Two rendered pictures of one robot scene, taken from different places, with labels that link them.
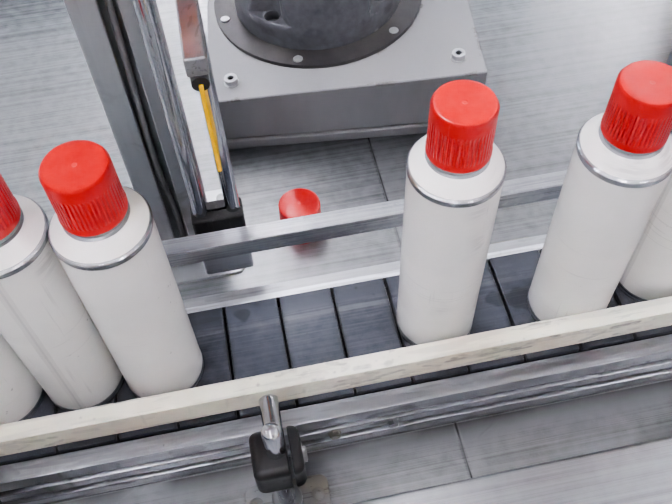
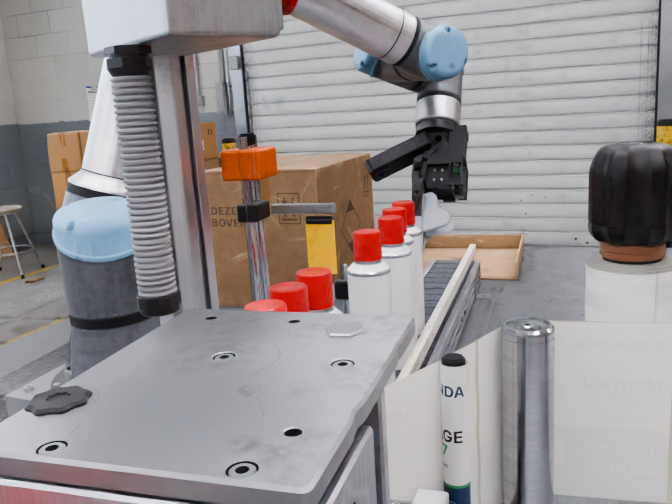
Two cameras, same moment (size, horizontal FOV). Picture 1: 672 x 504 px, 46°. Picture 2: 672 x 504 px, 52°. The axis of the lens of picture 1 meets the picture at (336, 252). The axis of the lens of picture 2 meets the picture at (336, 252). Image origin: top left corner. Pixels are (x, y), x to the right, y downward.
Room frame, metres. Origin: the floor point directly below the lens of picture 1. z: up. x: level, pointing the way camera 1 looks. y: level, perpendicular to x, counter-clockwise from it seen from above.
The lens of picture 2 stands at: (-0.05, 0.65, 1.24)
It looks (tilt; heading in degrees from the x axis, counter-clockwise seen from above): 13 degrees down; 297
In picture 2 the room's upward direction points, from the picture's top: 4 degrees counter-clockwise
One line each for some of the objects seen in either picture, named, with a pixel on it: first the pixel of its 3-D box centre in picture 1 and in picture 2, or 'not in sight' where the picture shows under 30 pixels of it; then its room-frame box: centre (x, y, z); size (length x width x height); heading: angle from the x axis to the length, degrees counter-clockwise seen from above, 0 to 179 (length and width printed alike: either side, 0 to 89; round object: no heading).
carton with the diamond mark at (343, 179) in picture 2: not in sight; (296, 226); (0.66, -0.56, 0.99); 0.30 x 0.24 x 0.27; 94
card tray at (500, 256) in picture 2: not in sight; (465, 255); (0.41, -0.93, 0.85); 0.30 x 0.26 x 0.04; 99
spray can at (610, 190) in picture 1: (601, 212); (393, 293); (0.28, -0.16, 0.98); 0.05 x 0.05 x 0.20
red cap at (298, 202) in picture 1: (300, 215); not in sight; (0.39, 0.03, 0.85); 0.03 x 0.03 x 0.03
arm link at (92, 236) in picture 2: not in sight; (106, 253); (0.61, 0.01, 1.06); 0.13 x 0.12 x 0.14; 139
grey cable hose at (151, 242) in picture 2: not in sight; (144, 184); (0.33, 0.23, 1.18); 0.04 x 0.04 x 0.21
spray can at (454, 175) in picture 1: (446, 230); (371, 314); (0.27, -0.06, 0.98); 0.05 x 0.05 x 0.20
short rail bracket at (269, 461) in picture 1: (282, 468); not in sight; (0.17, 0.04, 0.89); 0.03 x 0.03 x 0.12; 9
